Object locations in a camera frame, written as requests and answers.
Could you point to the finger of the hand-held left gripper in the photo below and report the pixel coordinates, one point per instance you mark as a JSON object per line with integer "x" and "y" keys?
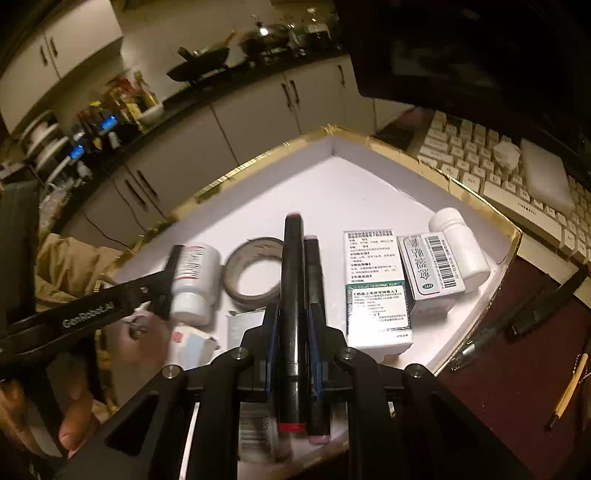
{"x": 157, "y": 277}
{"x": 159, "y": 307}

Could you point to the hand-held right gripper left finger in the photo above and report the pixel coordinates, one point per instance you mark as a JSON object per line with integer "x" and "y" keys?
{"x": 275, "y": 337}

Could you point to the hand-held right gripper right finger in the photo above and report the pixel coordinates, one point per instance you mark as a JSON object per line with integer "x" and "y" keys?
{"x": 316, "y": 350}

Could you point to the white red-label pill bottle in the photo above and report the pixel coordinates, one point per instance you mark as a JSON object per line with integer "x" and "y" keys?
{"x": 196, "y": 277}

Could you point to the black marker red cap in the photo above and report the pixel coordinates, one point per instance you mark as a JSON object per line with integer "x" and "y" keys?
{"x": 291, "y": 300}

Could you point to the black marker pink cap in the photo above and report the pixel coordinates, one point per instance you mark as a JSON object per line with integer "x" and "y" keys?
{"x": 314, "y": 277}

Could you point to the white green medicine box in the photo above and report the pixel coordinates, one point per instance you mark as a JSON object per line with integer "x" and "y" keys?
{"x": 376, "y": 300}

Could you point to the gold-edged white box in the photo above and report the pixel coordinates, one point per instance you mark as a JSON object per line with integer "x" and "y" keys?
{"x": 323, "y": 194}

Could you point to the person's left hand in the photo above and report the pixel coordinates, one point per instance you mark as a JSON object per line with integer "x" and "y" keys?
{"x": 76, "y": 415}

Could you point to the small white carton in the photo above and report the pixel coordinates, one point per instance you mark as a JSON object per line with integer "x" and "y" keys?
{"x": 242, "y": 332}

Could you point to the small white blue packet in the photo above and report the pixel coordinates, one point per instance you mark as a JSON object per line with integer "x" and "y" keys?
{"x": 194, "y": 346}

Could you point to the grey tape roll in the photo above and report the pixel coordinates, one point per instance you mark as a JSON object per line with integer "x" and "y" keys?
{"x": 231, "y": 277}

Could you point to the white kitchen base cabinets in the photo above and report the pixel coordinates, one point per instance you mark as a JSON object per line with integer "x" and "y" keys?
{"x": 184, "y": 152}

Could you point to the small white barcode medicine box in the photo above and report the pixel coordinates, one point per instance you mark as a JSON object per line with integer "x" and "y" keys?
{"x": 429, "y": 267}

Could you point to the white bowl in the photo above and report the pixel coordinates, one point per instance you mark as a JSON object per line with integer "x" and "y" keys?
{"x": 150, "y": 115}

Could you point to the black pen silver tip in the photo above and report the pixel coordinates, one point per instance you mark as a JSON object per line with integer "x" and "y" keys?
{"x": 489, "y": 334}

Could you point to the plain white pill bottle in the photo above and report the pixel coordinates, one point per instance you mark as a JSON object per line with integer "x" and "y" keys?
{"x": 461, "y": 249}

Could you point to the cluster of condiment bottles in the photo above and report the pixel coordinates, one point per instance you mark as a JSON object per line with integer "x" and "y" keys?
{"x": 120, "y": 101}

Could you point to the dish rack with plates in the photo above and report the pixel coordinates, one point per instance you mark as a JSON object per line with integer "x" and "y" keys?
{"x": 41, "y": 134}

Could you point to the black wok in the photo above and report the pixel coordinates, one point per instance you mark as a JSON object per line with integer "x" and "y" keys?
{"x": 203, "y": 62}

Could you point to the thick black pen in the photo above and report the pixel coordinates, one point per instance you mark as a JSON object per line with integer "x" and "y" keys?
{"x": 545, "y": 309}

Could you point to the black kitchen countertop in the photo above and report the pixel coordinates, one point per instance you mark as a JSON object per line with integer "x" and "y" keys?
{"x": 258, "y": 64}

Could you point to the white keyboard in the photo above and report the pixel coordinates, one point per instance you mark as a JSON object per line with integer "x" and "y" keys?
{"x": 508, "y": 198}

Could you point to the white upper kitchen cabinets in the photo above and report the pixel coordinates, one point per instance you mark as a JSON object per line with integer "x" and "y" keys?
{"x": 69, "y": 37}

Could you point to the gold pen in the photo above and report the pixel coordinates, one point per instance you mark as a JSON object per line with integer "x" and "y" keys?
{"x": 570, "y": 387}

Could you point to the dark cooking pot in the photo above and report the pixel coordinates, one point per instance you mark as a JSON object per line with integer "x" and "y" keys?
{"x": 268, "y": 39}

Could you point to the crumpled white tissue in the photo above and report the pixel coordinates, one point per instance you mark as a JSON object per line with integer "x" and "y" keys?
{"x": 505, "y": 154}

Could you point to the white foam block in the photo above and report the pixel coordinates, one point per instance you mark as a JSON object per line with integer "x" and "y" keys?
{"x": 547, "y": 175}

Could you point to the black monitor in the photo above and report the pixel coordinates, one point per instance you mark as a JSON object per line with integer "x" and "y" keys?
{"x": 461, "y": 55}

